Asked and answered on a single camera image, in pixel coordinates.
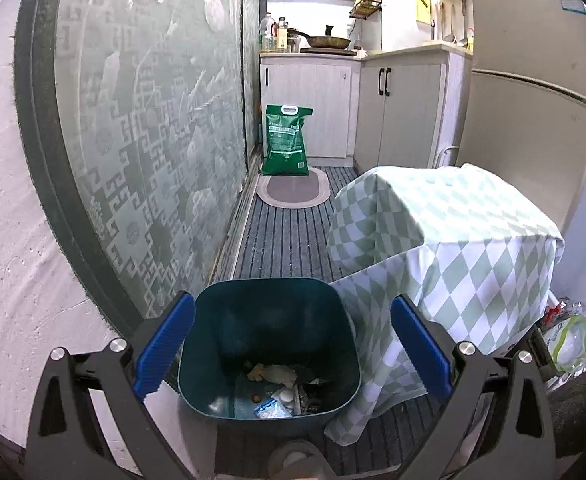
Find hanging kitchen utensils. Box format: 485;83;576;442
440;0;474;47

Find clear plastic wrapper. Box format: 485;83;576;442
253;397;294;419

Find flat cooktop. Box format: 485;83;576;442
300;47;359;57

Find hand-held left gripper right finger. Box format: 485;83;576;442
391;293;558;480

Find green white checkered tablecloth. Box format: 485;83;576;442
323;162;566;448

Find black food packet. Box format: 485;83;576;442
297;377;335;415

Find brass frying pan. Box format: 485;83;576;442
288;29;352;51

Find beige refrigerator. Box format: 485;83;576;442
455;0;586;236

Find patterned glass sliding door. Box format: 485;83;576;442
16;0;264;333

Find teal plastic trash bin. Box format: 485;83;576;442
177;277;363;436

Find white cabinet with one handle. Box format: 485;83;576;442
259;55;361;159

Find white cabinet with double doors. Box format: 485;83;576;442
353;45;474;169

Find oval grey floor mat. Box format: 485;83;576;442
255;167;331;208

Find wire spice rack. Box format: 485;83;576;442
349;0;382;19

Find green rice bag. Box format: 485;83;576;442
261;104;315;177

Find striped grey floor rug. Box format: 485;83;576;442
213;165;454;461

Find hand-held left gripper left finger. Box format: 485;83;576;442
24;291;196;480

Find white green plastic bag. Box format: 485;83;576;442
543;300;586;376

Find pale round object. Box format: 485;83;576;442
268;440;340;480

